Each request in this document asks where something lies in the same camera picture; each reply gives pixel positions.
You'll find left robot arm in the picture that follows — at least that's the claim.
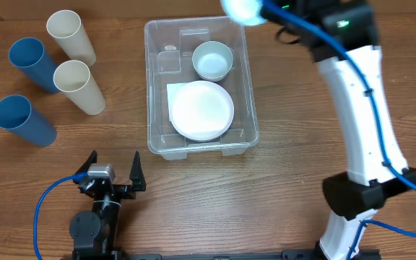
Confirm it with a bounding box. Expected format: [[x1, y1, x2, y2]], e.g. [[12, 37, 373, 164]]
[[69, 151, 136, 260]]

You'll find pink plate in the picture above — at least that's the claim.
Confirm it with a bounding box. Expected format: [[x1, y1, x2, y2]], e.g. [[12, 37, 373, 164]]
[[168, 80, 235, 142]]

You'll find grey bowl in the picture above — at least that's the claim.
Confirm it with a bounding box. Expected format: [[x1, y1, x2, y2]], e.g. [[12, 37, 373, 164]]
[[192, 41, 234, 77]]

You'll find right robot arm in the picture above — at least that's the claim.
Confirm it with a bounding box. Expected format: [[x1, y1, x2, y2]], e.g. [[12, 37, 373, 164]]
[[144, 0, 416, 259]]

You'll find beige cup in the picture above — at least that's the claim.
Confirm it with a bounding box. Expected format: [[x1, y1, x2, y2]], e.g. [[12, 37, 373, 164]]
[[46, 9, 97, 66], [53, 60, 106, 116]]

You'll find blue cup near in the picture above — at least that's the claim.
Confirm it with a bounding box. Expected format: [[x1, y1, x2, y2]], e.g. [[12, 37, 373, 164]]
[[0, 95, 57, 147]]

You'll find pink bowl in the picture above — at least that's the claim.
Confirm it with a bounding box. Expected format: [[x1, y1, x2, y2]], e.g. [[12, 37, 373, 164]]
[[199, 74, 228, 82]]

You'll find light blue bowl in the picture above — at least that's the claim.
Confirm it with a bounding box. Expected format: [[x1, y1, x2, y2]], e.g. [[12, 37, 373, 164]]
[[220, 0, 267, 26]]

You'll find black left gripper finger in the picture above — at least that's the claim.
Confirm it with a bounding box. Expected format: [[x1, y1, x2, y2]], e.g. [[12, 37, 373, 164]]
[[129, 152, 147, 191], [73, 150, 98, 183]]

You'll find white label in bin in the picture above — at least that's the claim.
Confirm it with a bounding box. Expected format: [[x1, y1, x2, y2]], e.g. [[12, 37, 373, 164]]
[[167, 82, 186, 110]]

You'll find left blue cable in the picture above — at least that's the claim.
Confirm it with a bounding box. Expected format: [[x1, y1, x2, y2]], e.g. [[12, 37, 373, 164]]
[[32, 171, 90, 260]]

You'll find right blue cable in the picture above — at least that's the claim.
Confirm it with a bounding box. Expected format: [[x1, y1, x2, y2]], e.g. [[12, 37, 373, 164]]
[[264, 0, 416, 260]]

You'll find blue cup far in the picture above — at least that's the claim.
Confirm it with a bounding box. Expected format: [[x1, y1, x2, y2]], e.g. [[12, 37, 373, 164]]
[[8, 38, 60, 94]]

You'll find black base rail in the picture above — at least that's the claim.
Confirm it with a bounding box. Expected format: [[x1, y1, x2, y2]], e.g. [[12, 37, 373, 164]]
[[61, 248, 382, 260]]

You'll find blue cable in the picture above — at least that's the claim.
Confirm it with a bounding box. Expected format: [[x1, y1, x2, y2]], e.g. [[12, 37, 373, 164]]
[[32, 171, 90, 260], [264, 0, 416, 260]]

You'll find clear plastic storage bin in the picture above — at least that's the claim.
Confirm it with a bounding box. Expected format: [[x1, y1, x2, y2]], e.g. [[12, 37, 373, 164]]
[[144, 16, 259, 160]]

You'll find blue cup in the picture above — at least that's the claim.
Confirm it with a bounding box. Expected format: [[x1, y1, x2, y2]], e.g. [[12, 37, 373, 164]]
[[0, 95, 57, 147], [8, 38, 60, 94]]

